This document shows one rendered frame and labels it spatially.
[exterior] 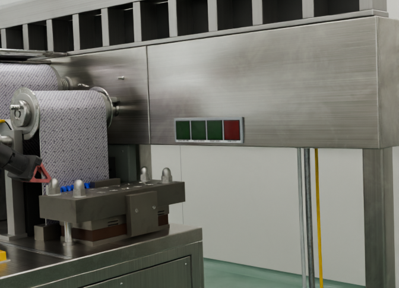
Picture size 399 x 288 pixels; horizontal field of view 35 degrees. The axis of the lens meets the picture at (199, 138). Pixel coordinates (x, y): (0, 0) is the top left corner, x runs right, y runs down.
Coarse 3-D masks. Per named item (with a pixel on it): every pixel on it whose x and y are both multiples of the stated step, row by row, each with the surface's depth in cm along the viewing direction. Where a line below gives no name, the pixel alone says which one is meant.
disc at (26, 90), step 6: (18, 90) 178; (24, 90) 176; (30, 90) 174; (12, 96) 180; (30, 96) 174; (12, 102) 180; (36, 102) 173; (36, 108) 173; (36, 114) 173; (36, 120) 173; (12, 126) 181; (36, 126) 173; (30, 132) 175; (24, 138) 178; (30, 138) 176
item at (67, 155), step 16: (96, 128) 188; (48, 144) 176; (64, 144) 180; (80, 144) 184; (96, 144) 188; (48, 160) 176; (64, 160) 180; (80, 160) 184; (96, 160) 188; (64, 176) 180; (80, 176) 184; (96, 176) 188
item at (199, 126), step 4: (192, 124) 179; (196, 124) 178; (200, 124) 177; (204, 124) 176; (192, 128) 179; (196, 128) 178; (200, 128) 177; (204, 128) 176; (192, 132) 179; (196, 132) 178; (200, 132) 177; (204, 132) 176; (192, 136) 179; (196, 136) 178; (200, 136) 177; (204, 136) 176
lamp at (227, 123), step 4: (224, 124) 171; (228, 124) 170; (232, 124) 169; (236, 124) 168; (224, 128) 171; (228, 128) 170; (232, 128) 169; (236, 128) 168; (224, 132) 171; (228, 132) 170; (232, 132) 169; (236, 132) 168; (224, 136) 171; (228, 136) 170; (232, 136) 169; (236, 136) 168
